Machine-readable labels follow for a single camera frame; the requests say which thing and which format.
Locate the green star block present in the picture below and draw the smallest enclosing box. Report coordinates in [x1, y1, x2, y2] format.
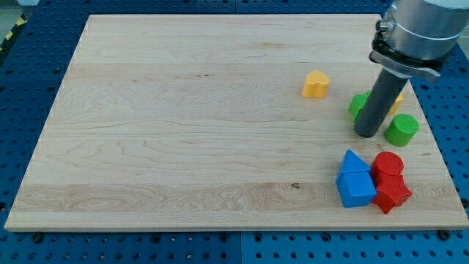
[348, 90, 371, 123]

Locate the green cylinder block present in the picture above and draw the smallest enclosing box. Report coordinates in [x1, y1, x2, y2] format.
[385, 114, 419, 147]

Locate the yellow block behind rod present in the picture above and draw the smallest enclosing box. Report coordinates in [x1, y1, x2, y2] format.
[388, 92, 404, 115]

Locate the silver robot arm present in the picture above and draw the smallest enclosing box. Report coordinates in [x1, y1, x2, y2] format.
[354, 0, 468, 138]

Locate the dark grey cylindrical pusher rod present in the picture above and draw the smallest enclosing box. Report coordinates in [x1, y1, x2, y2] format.
[354, 69, 408, 138]

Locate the light wooden board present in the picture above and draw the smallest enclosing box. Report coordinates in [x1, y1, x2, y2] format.
[5, 15, 468, 232]

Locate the blue triangle block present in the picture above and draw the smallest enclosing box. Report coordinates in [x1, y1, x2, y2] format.
[336, 150, 371, 183]

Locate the red cylinder block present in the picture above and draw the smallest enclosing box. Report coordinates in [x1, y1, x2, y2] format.
[370, 151, 404, 183]

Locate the blue cube block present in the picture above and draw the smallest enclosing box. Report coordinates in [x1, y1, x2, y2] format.
[336, 171, 377, 208]

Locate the red star block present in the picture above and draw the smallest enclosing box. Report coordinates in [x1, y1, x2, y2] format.
[372, 173, 413, 214]

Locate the yellow heart block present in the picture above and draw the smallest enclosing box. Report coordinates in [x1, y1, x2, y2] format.
[302, 70, 330, 98]

